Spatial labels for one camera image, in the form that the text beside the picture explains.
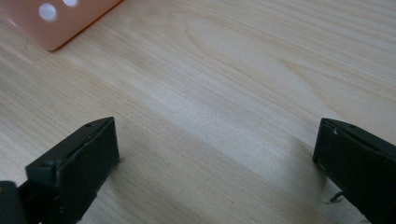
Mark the orange plastic board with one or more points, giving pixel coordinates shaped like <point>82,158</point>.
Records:
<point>46,21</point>

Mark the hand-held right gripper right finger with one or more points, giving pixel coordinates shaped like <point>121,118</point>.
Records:
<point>361,165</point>

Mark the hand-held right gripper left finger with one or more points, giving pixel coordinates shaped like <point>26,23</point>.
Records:
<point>77,168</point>

